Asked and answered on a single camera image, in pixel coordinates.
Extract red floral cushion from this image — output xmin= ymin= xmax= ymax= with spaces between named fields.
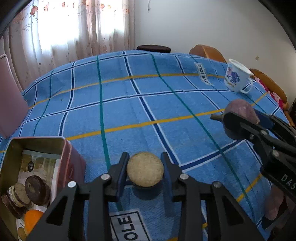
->
xmin=255 ymin=77 xmax=283 ymax=110

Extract orange fruit in tin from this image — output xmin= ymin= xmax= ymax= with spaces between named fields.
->
xmin=24 ymin=209 xmax=44 ymax=236

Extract dark round stool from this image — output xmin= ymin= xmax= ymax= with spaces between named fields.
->
xmin=137 ymin=45 xmax=171 ymax=53

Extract large purple round fruit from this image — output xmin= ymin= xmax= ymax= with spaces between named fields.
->
xmin=210 ymin=99 xmax=260 ymax=140

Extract floral sheer curtain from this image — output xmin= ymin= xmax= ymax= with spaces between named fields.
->
xmin=1 ymin=0 xmax=134 ymax=90

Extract pink metal tin box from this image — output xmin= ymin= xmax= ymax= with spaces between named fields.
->
xmin=1 ymin=137 xmax=86 ymax=240

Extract dark brown mangosteen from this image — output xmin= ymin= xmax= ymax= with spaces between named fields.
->
xmin=25 ymin=175 xmax=51 ymax=206

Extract cut purple yam slice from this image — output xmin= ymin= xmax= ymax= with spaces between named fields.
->
xmin=126 ymin=152 xmax=164 ymax=187

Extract person right hand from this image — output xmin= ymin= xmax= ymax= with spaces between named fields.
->
xmin=265 ymin=185 xmax=287 ymax=221

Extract paper leaflet in tin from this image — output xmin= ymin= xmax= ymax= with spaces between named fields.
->
xmin=16 ymin=150 xmax=62 ymax=232

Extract pink plastic pitcher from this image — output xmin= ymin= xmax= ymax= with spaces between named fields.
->
xmin=0 ymin=54 xmax=29 ymax=138

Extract dark purple passion fruit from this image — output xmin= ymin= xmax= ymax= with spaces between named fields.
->
xmin=1 ymin=193 xmax=27 ymax=219

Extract kiwi in tin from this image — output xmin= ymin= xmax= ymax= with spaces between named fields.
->
xmin=17 ymin=227 xmax=27 ymax=241

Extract white blue floral mug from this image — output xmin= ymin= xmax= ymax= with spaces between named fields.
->
xmin=224 ymin=59 xmax=254 ymax=94

